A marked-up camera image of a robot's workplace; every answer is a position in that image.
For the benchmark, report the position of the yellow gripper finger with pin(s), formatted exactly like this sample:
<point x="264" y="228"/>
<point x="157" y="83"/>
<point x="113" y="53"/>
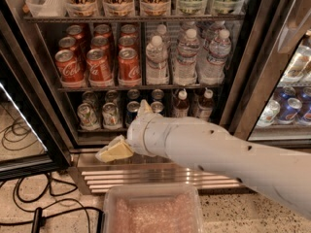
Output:
<point x="144" y="109"/>
<point x="117" y="149"/>

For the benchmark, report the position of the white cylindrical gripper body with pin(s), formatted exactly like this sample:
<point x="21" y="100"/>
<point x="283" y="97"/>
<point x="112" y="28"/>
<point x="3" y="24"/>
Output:
<point x="137" y="135"/>

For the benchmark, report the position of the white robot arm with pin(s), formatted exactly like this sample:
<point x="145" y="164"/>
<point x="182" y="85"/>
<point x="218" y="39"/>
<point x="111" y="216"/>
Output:
<point x="281" y="175"/>

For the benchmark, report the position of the front right pepsi can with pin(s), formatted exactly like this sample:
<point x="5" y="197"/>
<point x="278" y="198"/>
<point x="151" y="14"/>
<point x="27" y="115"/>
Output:
<point x="158" y="108"/>

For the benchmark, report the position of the pepsi can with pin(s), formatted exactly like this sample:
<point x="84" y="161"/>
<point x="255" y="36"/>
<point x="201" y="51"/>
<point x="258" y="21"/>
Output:
<point x="131" y="112"/>
<point x="158" y="108"/>

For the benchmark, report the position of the front left pepsi can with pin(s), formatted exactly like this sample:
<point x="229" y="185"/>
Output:
<point x="131" y="112"/>

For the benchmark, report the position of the green soda can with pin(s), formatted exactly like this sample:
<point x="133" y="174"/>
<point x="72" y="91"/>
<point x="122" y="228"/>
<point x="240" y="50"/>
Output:
<point x="88" y="117"/>
<point x="111" y="116"/>

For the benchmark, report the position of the front left green soda can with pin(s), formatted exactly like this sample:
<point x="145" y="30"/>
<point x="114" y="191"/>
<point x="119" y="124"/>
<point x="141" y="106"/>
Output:
<point x="88" y="117"/>

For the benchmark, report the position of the second row right coke can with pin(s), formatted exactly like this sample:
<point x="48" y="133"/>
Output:
<point x="127" y="42"/>

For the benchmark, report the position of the second row coke can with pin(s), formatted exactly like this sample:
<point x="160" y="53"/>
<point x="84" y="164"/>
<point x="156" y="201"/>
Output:
<point x="100" y="42"/>
<point x="69" y="43"/>
<point x="127" y="42"/>

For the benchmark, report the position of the second row middle coke can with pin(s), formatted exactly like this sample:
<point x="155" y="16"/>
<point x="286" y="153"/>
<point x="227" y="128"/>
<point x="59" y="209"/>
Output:
<point x="100" y="42"/>

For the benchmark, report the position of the open glass fridge door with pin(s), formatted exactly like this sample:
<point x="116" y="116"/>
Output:
<point x="27" y="147"/>

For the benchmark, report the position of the second row left coke can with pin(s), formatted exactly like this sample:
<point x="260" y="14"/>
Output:
<point x="69" y="43"/>

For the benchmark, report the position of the stainless steel fridge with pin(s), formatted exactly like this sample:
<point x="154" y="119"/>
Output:
<point x="264" y="35"/>

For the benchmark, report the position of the gold can top shelf right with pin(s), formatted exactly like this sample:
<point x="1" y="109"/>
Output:
<point x="155" y="8"/>

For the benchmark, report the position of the gold can top shelf middle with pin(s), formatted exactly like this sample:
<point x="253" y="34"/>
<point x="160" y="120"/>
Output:
<point x="118" y="8"/>

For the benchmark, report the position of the empty clear shelf tray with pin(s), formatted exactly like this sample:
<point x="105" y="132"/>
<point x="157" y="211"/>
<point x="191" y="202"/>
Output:
<point x="46" y="8"/>

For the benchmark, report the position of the left brown tea bottle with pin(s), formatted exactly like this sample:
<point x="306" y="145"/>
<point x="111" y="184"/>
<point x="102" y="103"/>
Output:
<point x="181" y="104"/>

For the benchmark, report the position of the brown tea bottle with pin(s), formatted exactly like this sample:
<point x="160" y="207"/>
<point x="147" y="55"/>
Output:
<point x="203" y="105"/>
<point x="181" y="104"/>

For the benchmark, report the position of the front left water bottle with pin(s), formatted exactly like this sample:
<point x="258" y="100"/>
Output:
<point x="156" y="61"/>

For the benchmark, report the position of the water bottle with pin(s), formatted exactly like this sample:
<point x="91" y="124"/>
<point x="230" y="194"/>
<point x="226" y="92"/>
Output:
<point x="211" y="64"/>
<point x="185" y="58"/>
<point x="156" y="61"/>

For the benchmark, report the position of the front middle water bottle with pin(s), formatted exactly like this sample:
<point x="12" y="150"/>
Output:
<point x="185" y="58"/>

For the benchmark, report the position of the clear plastic bin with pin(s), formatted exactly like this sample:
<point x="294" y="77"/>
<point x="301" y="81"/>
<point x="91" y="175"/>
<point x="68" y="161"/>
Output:
<point x="153" y="208"/>

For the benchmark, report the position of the right brown tea bottle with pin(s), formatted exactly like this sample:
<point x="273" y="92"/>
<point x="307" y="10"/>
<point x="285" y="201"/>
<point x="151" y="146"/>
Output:
<point x="203" y="105"/>

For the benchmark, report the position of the front right water bottle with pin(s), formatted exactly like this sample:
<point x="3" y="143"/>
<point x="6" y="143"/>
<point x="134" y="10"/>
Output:
<point x="211" y="64"/>

